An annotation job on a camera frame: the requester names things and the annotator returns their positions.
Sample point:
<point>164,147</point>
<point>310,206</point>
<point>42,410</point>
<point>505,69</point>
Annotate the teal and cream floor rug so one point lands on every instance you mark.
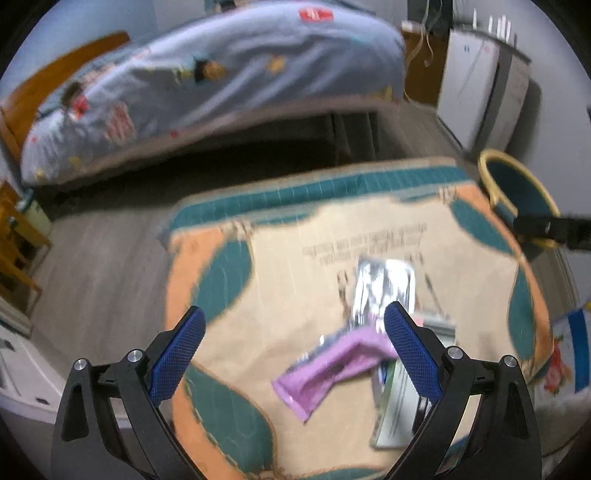
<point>272,265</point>

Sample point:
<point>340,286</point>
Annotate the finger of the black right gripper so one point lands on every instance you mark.
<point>551,231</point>

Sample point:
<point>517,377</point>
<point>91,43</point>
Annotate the white air purifier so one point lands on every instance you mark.
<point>483,90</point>

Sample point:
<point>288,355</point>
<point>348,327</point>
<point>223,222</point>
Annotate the wooden side cabinet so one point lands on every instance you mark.
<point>425,56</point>

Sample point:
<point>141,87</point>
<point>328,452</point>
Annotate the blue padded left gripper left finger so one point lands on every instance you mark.
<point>170,353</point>

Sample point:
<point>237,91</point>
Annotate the green and white card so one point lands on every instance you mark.
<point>401,410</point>

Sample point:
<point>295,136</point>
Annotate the silver foil wrapper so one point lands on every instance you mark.
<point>379,282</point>

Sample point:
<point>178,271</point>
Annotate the blue and white bag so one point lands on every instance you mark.
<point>568,369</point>

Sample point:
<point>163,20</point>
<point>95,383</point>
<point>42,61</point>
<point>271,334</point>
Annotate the purple snack wrapper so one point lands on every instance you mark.
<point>304,386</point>

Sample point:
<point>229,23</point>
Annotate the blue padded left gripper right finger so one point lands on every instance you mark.
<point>420,351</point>

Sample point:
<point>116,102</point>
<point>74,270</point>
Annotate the teal bin with yellow rim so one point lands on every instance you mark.
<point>513,190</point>

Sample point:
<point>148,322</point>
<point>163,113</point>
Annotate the wooden headboard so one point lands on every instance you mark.
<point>19,109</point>

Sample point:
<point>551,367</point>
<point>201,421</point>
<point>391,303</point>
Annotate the blue cartoon quilt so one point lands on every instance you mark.
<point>220,72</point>

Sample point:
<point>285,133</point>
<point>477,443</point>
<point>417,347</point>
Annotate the black television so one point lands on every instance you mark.
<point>436,15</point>

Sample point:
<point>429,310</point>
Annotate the white router with antennas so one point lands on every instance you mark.
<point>497,27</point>

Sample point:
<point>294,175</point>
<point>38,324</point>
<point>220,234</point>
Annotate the wooden chair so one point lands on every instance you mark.
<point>21,242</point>

